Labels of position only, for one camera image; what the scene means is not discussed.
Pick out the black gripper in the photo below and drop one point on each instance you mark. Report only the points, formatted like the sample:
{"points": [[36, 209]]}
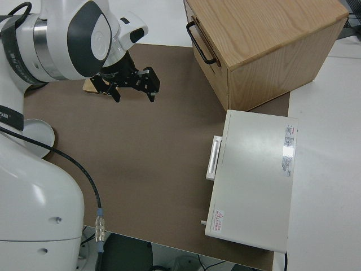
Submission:
{"points": [[141, 80]]}

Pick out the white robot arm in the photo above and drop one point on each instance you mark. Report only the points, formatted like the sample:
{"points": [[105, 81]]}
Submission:
{"points": [[36, 180]]}

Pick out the gray plate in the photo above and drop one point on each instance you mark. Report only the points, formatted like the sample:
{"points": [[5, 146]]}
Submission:
{"points": [[39, 135]]}

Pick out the wooden mug tree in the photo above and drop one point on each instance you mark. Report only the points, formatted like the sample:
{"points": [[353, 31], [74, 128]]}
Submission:
{"points": [[88, 86]]}

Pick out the brown table mat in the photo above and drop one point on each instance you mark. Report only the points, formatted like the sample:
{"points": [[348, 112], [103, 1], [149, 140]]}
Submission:
{"points": [[155, 146]]}

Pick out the wooden cabinet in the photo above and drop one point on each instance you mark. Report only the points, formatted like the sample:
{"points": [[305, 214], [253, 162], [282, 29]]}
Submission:
{"points": [[268, 56]]}

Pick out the white toaster oven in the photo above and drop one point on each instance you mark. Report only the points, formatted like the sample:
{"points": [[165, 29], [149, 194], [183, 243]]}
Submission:
{"points": [[253, 175]]}

